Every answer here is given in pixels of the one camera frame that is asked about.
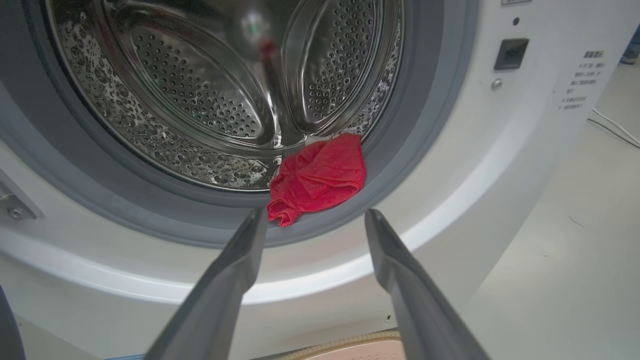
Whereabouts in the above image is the cream perforated laundry basket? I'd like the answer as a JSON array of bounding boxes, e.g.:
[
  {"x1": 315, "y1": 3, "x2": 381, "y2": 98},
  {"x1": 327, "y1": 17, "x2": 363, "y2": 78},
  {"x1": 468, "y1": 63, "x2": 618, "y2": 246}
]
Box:
[{"x1": 279, "y1": 329, "x2": 406, "y2": 360}]

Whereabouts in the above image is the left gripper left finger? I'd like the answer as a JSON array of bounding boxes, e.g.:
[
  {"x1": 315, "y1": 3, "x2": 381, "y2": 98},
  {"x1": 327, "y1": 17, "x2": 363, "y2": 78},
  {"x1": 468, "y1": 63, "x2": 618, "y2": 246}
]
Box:
[{"x1": 144, "y1": 207, "x2": 270, "y2": 360}]

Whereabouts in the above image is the plain red garment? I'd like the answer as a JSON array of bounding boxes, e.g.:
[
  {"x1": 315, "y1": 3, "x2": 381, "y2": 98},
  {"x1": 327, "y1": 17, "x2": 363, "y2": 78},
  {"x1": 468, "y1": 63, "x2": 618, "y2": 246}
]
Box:
[{"x1": 266, "y1": 132, "x2": 367, "y2": 228}]

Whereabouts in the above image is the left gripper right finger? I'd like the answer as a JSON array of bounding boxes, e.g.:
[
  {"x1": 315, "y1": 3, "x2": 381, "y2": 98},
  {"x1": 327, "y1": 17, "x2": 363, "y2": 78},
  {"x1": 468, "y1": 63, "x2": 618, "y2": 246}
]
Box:
[{"x1": 364, "y1": 208, "x2": 491, "y2": 360}]

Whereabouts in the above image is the black floor cable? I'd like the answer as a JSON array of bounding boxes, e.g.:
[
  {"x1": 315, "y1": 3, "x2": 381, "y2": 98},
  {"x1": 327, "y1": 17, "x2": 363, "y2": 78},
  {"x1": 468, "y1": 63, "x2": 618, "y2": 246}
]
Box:
[{"x1": 587, "y1": 118, "x2": 640, "y2": 150}]

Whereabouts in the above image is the white front-load washing machine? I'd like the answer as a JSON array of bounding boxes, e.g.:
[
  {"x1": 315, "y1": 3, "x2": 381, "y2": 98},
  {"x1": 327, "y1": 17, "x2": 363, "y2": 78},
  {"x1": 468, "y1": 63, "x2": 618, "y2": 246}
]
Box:
[{"x1": 0, "y1": 0, "x2": 640, "y2": 360}]

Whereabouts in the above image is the white floor cable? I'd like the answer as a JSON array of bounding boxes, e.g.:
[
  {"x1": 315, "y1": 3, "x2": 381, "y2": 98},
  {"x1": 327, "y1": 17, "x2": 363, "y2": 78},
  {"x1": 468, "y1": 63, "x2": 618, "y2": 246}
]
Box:
[{"x1": 592, "y1": 107, "x2": 640, "y2": 146}]

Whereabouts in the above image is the blue fabric item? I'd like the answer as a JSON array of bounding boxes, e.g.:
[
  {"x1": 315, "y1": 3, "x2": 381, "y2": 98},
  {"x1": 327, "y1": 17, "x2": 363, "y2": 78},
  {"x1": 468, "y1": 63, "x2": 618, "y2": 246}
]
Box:
[{"x1": 620, "y1": 37, "x2": 640, "y2": 65}]

